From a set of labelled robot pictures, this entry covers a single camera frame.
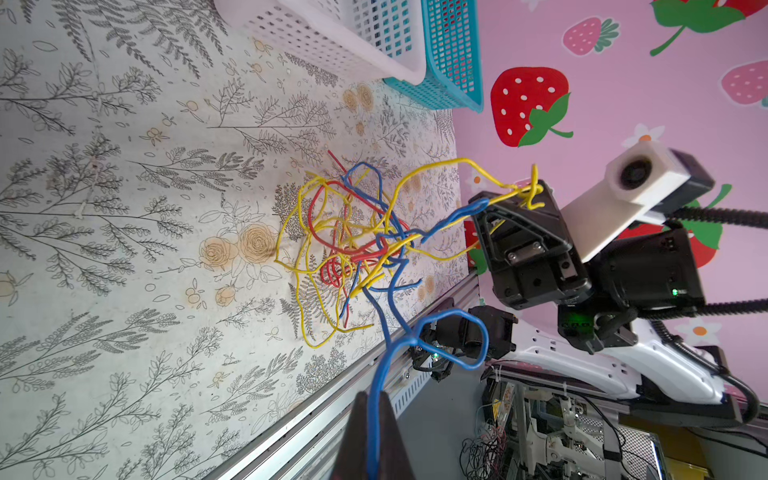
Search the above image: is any yellow cables tangle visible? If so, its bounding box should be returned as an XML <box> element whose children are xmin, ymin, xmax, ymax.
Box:
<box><xmin>274</xmin><ymin>157</ymin><xmax>546</xmax><ymax>350</ymax></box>

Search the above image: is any white plastic basket middle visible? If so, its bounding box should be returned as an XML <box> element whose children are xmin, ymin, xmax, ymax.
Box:
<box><xmin>214</xmin><ymin>0</ymin><xmax>426</xmax><ymax>85</ymax></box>

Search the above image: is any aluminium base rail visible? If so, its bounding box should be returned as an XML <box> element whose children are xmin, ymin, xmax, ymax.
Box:
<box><xmin>203</xmin><ymin>270</ymin><xmax>479</xmax><ymax>479</ymax></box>

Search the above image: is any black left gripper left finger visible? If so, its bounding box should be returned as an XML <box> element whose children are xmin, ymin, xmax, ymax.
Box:
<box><xmin>345</xmin><ymin>392</ymin><xmax>368</xmax><ymax>479</ymax></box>

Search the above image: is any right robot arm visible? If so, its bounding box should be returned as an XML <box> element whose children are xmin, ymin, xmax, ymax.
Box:
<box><xmin>422</xmin><ymin>177</ymin><xmax>767</xmax><ymax>427</ymax></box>

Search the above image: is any blue cables tangle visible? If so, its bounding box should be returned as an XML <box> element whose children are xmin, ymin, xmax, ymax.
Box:
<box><xmin>338</xmin><ymin>161</ymin><xmax>492</xmax><ymax>480</ymax></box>

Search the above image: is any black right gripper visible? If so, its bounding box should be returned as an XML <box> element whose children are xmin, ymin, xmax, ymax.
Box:
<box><xmin>473</xmin><ymin>182</ymin><xmax>705</xmax><ymax>354</ymax></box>

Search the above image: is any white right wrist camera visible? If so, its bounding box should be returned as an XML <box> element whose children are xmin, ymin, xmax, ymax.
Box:
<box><xmin>562</xmin><ymin>141</ymin><xmax>715</xmax><ymax>263</ymax></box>

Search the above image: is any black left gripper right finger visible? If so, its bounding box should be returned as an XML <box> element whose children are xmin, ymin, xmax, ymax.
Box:
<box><xmin>379</xmin><ymin>395</ymin><xmax>415</xmax><ymax>480</ymax></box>

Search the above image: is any teal plastic basket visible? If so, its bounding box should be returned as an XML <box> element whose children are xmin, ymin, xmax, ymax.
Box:
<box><xmin>384</xmin><ymin>0</ymin><xmax>484</xmax><ymax>113</ymax></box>

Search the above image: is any red cables tangle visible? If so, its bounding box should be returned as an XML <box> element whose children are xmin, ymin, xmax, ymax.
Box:
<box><xmin>307</xmin><ymin>149</ymin><xmax>412</xmax><ymax>328</ymax></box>

